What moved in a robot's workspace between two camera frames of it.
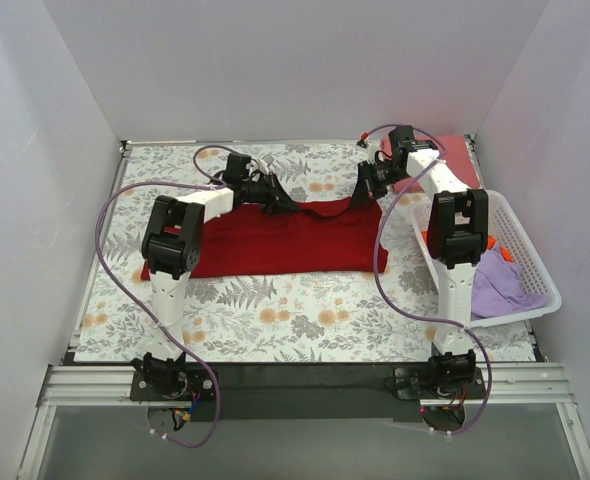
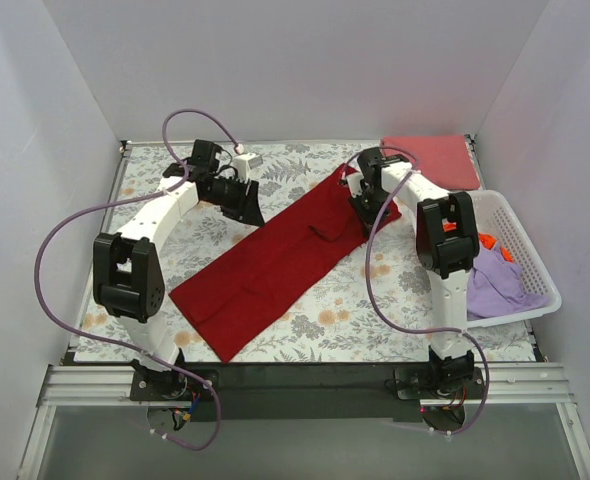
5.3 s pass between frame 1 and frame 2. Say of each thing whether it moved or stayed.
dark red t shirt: moved
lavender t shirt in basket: stayed
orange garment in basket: stayed
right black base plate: stayed
